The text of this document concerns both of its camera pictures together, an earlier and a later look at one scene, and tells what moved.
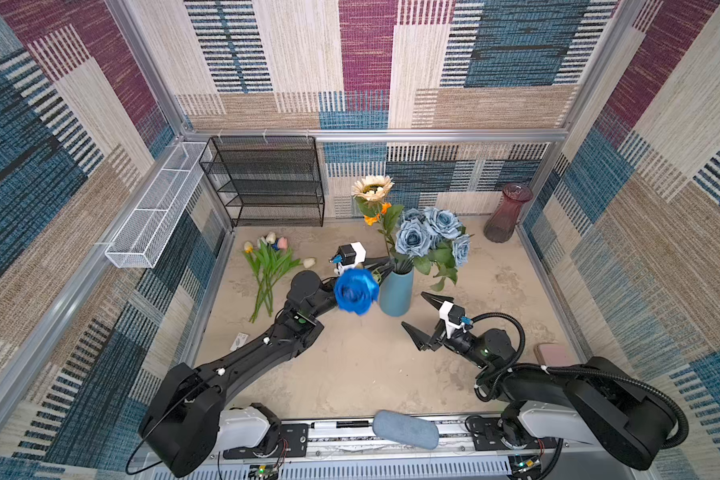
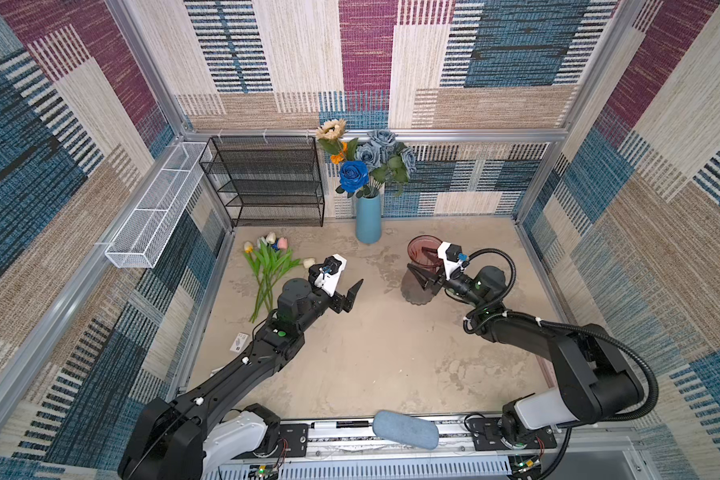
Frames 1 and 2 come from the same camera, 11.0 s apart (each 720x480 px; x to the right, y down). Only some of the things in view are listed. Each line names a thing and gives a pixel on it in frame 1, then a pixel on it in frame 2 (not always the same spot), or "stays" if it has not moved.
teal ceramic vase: [396, 293] to [368, 219]
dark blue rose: [356, 290] to [353, 175]
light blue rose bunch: [435, 240] to [386, 159]
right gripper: [422, 341] to [429, 281]
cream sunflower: [366, 194] to [331, 129]
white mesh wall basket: [141, 238] stays
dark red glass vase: [500, 225] to [422, 252]
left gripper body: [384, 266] to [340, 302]
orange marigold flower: [373, 219] to [336, 159]
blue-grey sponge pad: [405, 429] stays
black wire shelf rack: [266, 177] stays
